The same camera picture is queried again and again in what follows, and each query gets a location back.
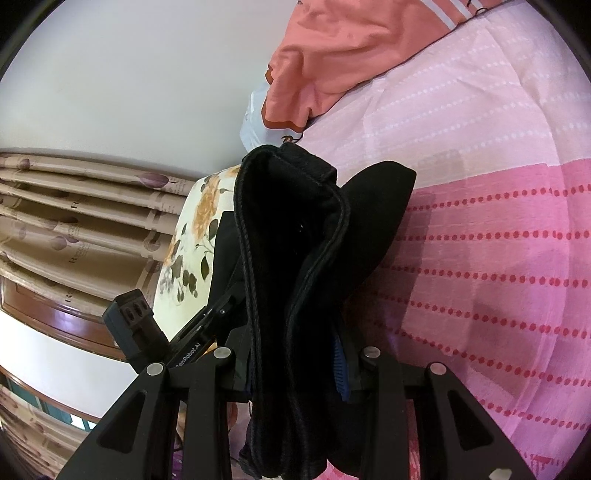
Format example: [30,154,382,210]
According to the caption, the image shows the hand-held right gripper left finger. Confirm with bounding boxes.
[55,327,252,480]

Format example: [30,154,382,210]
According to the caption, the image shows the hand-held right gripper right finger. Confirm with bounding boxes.
[330,323,539,480]

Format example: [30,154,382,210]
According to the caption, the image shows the black pants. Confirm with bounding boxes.
[233,143,419,478]

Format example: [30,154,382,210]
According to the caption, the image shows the cream floral pillow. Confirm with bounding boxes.
[148,164,245,333]

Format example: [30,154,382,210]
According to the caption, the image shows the patterned beige curtain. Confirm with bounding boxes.
[0,150,197,480]

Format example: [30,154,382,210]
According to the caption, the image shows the pink checked bedsheet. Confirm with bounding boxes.
[259,0,591,480]

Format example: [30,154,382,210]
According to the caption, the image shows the light blue striped cloth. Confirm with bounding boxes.
[239,76,305,151]

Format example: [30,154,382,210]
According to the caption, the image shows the orange plaid blanket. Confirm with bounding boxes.
[261,0,504,132]

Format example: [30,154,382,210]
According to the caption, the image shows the brown wooden bed frame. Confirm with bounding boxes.
[0,277,134,361]

